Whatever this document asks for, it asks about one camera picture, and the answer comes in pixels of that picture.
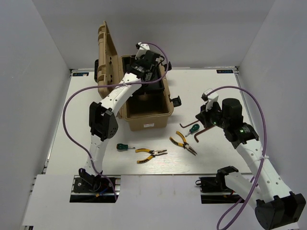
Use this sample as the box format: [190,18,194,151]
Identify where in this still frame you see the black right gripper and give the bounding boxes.
[196,101,229,129]

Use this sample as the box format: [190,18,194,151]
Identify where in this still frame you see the dark hex key small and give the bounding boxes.
[179,120,199,128]

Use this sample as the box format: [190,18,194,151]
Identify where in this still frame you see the green stubby screwdriver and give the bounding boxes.
[116,143,135,151]
[185,124,200,137]

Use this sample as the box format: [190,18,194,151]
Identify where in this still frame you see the dark hex key large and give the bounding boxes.
[194,127,213,143]

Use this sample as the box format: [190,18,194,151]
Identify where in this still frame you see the tan plastic toolbox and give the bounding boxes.
[94,22,181,131]

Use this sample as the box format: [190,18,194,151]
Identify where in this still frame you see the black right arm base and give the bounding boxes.
[195,177,244,204]

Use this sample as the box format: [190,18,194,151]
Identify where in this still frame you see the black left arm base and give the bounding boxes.
[70,176,120,204]

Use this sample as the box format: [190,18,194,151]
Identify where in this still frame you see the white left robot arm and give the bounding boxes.
[83,50,161,191]

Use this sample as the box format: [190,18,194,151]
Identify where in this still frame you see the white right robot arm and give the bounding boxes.
[196,98,306,230]

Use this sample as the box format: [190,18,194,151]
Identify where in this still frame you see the black toolbox inner tray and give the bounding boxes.
[121,55,165,96]

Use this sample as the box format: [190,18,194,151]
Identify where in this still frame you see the yellow pliers right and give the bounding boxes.
[169,131,197,156]

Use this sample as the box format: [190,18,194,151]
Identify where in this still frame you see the yellow pliers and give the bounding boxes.
[135,148,167,164]
[169,131,197,156]

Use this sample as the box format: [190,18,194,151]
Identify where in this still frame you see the yellow pliers centre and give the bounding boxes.
[135,148,167,164]

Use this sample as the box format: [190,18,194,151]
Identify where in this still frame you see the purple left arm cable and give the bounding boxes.
[62,42,168,201]

